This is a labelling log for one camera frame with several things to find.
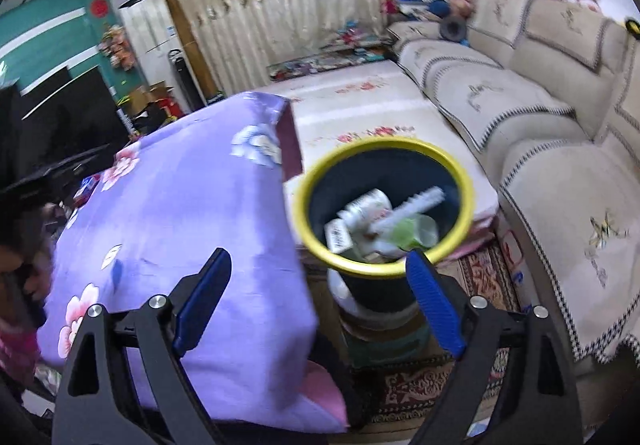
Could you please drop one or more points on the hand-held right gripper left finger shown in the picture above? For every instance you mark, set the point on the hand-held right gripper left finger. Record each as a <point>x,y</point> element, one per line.
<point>202,297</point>

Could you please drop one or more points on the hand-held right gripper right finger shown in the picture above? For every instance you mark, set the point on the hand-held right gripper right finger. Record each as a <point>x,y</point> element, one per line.
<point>435,305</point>

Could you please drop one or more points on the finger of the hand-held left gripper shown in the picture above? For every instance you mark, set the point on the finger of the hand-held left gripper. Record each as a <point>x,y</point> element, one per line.
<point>40,182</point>

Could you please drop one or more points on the clear plastic jar green label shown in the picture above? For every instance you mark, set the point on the clear plastic jar green label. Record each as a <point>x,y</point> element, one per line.
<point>412,231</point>

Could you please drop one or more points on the white foam net sleeve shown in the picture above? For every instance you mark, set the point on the white foam net sleeve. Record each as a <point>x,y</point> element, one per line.
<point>417,201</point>

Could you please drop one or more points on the printed label paper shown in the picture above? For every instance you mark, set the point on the printed label paper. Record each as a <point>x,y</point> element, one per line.
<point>339,236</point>

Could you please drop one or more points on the white paper cup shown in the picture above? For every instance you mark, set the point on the white paper cup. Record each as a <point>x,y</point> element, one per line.
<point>367,207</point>

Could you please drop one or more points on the black yellow-rimmed trash bin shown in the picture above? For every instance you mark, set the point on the black yellow-rimmed trash bin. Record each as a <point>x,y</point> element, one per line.
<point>320,205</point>

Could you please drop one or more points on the blue and red box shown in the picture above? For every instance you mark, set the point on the blue and red box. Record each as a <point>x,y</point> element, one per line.
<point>87,189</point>

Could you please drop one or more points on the black television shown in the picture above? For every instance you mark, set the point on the black television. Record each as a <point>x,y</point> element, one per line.
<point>75,115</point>

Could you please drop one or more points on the purple floral tablecloth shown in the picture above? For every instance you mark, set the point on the purple floral tablecloth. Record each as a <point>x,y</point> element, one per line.
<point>200,205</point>

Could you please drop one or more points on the open cardboard boxes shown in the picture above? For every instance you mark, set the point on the open cardboard boxes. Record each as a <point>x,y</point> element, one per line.
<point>152,100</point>

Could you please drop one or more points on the hanging flower decoration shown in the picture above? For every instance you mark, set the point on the hanging flower decoration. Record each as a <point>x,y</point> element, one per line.
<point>116,47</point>

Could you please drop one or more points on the person's pink clothing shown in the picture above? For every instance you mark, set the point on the person's pink clothing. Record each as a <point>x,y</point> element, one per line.
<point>17,350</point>

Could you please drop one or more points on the black tower fan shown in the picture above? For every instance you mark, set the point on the black tower fan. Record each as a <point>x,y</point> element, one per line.
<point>187,80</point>

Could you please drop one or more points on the white standing air conditioner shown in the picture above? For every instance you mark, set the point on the white standing air conditioner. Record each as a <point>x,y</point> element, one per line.
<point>150,35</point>

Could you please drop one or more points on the beige embroidered sofa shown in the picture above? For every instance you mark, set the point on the beige embroidered sofa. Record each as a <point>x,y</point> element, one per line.
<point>540,125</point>

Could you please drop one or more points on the white floral mat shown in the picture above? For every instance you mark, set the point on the white floral mat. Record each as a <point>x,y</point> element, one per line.
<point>360,105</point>

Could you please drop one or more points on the low glass shelf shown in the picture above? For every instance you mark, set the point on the low glass shelf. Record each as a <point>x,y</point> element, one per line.
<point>330,57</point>

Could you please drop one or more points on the grey neck pillow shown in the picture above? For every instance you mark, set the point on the grey neck pillow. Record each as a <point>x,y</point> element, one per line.
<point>452,30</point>

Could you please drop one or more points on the beige curtain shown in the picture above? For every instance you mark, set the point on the beige curtain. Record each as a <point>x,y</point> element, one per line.
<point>280,5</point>

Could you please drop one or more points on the pile of colourful bags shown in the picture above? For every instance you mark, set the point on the pile of colourful bags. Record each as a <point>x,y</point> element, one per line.
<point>415,2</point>

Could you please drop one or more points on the red round wall decoration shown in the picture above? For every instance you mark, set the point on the red round wall decoration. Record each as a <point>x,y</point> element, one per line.
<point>100,7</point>

